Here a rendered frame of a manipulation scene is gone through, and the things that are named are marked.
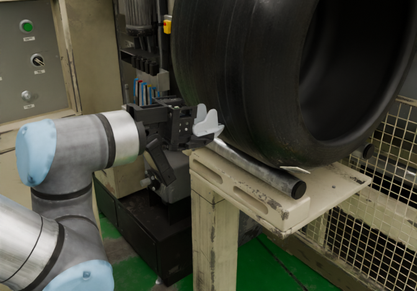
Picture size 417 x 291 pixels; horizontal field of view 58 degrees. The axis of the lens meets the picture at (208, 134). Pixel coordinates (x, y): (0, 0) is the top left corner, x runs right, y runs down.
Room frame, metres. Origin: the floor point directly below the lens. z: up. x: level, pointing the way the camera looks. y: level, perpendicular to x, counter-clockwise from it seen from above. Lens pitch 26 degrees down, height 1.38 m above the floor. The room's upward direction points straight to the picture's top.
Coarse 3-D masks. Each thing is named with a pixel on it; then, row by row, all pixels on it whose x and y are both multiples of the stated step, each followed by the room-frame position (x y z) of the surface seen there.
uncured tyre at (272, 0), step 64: (192, 0) 0.75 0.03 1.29; (256, 0) 0.64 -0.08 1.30; (320, 0) 1.13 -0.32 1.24; (384, 0) 1.03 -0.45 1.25; (192, 64) 0.72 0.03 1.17; (256, 64) 0.62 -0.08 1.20; (320, 64) 1.12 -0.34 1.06; (384, 64) 1.00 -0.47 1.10; (256, 128) 0.63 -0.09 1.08; (320, 128) 0.94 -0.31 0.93
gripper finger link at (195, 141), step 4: (192, 136) 0.62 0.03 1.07; (196, 136) 0.62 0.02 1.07; (200, 136) 0.63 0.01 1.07; (204, 136) 0.63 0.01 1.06; (208, 136) 0.64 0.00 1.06; (212, 136) 0.65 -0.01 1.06; (192, 140) 0.61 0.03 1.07; (196, 140) 0.61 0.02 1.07; (200, 140) 0.61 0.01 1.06; (204, 140) 0.62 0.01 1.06; (208, 140) 0.63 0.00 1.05; (212, 140) 0.64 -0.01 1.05; (180, 144) 0.60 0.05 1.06; (184, 144) 0.60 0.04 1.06; (188, 144) 0.60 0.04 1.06; (192, 144) 0.60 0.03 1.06; (196, 144) 0.61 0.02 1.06; (200, 144) 0.61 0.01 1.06; (204, 144) 0.62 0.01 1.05; (188, 148) 0.59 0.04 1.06
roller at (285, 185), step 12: (216, 144) 0.89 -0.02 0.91; (228, 144) 0.87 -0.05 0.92; (228, 156) 0.84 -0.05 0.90; (240, 156) 0.82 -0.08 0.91; (252, 168) 0.78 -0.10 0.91; (264, 168) 0.76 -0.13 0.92; (264, 180) 0.74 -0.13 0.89; (276, 180) 0.72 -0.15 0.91; (288, 180) 0.70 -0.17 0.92; (300, 180) 0.70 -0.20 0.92; (288, 192) 0.69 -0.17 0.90; (300, 192) 0.69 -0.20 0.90
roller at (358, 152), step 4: (364, 144) 0.87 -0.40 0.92; (368, 144) 0.87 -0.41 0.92; (372, 144) 0.87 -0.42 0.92; (360, 148) 0.87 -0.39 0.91; (364, 148) 0.86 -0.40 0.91; (368, 148) 0.86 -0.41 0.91; (372, 148) 0.87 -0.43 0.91; (352, 152) 0.88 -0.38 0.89; (356, 152) 0.87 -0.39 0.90; (360, 152) 0.86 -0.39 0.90; (364, 152) 0.85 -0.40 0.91; (368, 152) 0.86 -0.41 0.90; (372, 152) 0.87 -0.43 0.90; (360, 156) 0.86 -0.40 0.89; (364, 156) 0.85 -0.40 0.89; (368, 156) 0.86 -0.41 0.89
